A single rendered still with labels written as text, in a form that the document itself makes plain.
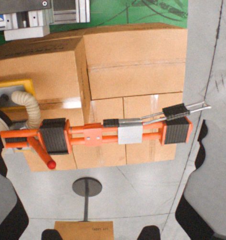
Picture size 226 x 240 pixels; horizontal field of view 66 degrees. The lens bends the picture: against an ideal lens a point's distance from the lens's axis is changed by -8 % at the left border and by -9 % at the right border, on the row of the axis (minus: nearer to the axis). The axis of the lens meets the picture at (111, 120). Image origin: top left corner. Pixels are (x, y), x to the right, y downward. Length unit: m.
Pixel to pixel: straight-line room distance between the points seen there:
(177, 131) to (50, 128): 0.35
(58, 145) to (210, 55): 1.66
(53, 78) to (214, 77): 1.63
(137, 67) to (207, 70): 0.98
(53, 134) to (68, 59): 0.30
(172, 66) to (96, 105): 0.53
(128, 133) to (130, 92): 0.68
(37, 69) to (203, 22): 1.47
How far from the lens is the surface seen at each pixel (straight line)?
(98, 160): 1.50
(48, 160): 0.48
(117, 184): 2.59
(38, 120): 0.61
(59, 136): 0.54
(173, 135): 0.56
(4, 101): 0.66
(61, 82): 0.74
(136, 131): 0.53
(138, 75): 1.16
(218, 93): 2.14
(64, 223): 2.12
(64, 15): 1.42
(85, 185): 2.56
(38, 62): 0.74
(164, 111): 0.56
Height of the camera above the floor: 1.63
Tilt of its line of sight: 58 degrees down
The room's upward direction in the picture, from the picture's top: 174 degrees clockwise
